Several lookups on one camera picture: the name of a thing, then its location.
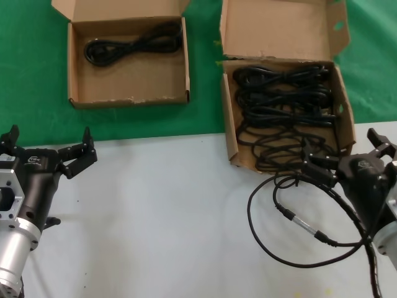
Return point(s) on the green tablecloth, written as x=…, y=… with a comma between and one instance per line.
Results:
x=31, y=77

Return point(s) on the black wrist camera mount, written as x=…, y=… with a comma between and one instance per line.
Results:
x=54, y=221

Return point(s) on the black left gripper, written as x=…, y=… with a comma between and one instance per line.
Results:
x=40, y=186

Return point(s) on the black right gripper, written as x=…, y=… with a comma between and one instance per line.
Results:
x=363, y=183

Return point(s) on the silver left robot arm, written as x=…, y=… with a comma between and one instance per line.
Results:
x=12, y=248

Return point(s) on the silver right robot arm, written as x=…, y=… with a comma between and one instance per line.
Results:
x=387, y=242

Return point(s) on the small cardboard box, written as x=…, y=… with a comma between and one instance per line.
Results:
x=130, y=83

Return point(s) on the large cardboard box with lid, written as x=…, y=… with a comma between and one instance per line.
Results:
x=279, y=28

